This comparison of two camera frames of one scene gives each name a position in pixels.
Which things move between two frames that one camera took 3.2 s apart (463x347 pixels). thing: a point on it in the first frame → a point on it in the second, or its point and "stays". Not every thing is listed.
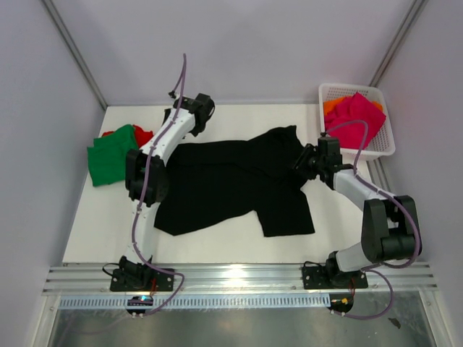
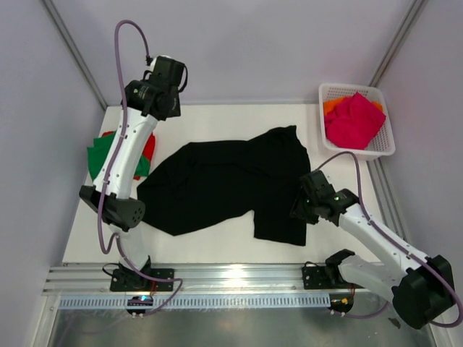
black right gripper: (299, 166) → (298, 211)
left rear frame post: (75, 51) stays
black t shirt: (207, 181) stays
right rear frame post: (414, 14) stays
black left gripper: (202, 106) → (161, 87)
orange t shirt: (330, 105) stays
